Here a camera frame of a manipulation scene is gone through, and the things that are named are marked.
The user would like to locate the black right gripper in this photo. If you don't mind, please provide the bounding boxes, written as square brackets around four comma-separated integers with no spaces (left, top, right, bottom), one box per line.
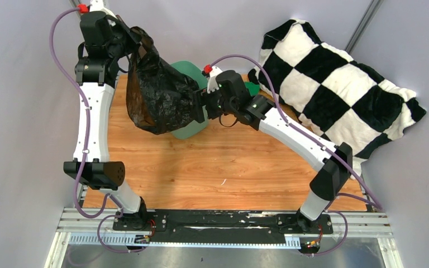
[189,85,237,124]

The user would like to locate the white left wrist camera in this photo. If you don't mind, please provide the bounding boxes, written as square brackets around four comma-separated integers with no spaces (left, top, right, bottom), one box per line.
[88,0,108,15]

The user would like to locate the green plastic trash bin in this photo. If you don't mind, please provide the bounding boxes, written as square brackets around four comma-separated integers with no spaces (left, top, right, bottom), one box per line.
[171,61,208,140]

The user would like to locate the aluminium frame rail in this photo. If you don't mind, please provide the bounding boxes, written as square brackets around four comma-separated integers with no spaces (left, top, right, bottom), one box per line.
[45,208,393,267]

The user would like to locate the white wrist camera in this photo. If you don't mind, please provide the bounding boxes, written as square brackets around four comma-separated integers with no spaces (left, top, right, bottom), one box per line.
[203,65,222,94]
[88,0,108,15]

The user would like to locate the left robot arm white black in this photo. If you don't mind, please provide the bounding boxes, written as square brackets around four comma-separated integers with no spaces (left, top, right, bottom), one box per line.
[63,8,149,231]

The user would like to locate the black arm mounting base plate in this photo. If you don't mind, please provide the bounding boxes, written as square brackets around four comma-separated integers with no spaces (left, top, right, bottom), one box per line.
[113,209,333,245]

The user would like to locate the corner aluminium post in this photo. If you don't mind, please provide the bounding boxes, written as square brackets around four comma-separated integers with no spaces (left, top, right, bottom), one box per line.
[69,0,82,7]
[345,0,384,54]

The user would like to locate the right corner aluminium post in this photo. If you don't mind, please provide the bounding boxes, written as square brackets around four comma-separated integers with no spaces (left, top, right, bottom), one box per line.
[345,0,384,54]

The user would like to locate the black plastic trash bag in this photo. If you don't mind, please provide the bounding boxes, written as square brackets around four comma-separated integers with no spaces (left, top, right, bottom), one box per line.
[126,26,199,135]

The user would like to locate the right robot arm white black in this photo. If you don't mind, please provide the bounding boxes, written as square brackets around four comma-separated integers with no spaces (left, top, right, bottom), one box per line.
[194,67,352,233]

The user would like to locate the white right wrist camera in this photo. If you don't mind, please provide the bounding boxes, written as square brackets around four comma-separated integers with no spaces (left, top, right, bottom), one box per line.
[203,65,222,94]

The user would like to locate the left corner aluminium post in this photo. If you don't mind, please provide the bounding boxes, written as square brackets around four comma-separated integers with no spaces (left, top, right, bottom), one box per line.
[69,0,82,7]

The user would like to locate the folded green cloth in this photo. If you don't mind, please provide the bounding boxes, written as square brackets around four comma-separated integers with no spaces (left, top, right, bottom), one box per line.
[244,82,260,97]

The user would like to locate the black white checkered pillow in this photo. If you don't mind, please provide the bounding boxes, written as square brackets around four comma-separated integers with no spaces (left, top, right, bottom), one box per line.
[249,19,426,174]

